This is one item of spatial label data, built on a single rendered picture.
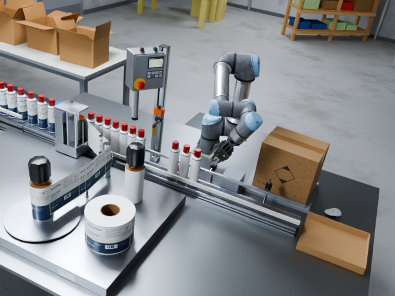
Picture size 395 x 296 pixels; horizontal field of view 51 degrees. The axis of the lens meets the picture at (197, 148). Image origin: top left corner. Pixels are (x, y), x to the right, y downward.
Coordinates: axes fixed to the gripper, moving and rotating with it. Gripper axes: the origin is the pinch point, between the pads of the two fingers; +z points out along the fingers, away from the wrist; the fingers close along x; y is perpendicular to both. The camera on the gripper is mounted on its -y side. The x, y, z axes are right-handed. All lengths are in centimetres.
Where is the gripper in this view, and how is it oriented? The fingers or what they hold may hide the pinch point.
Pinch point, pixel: (211, 161)
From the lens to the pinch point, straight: 202.7
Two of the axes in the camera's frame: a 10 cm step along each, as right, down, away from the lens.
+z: -5.6, 5.9, 5.9
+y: -4.1, 4.2, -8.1
